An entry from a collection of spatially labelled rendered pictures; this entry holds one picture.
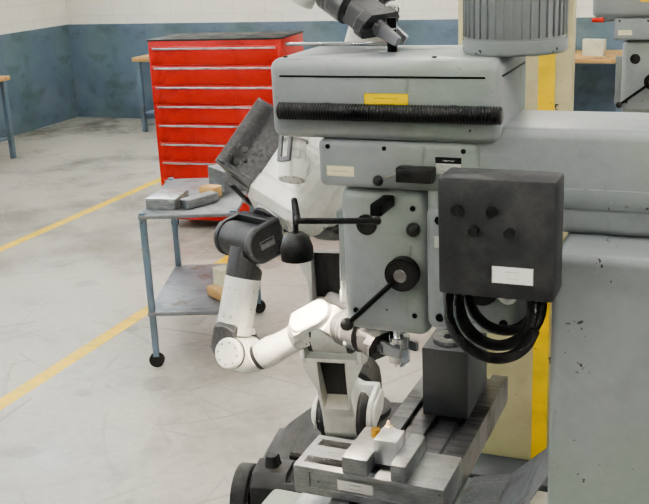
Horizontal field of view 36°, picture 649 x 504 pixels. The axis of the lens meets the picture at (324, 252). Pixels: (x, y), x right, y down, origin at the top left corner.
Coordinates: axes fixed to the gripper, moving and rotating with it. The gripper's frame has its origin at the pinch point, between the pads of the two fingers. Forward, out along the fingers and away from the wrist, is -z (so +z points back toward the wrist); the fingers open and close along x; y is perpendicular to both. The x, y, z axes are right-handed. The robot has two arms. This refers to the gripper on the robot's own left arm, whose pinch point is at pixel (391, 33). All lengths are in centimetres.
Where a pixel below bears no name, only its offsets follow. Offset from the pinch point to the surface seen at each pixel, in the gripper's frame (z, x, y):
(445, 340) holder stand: -33, -32, -73
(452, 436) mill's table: -50, -23, -88
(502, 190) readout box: -46, 27, 1
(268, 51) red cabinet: 289, -369, -235
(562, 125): -39.6, -3.4, 3.9
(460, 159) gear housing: -28.8, 6.7, -9.4
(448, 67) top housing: -18.5, 8.0, 5.0
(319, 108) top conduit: -2.4, 18.4, -13.2
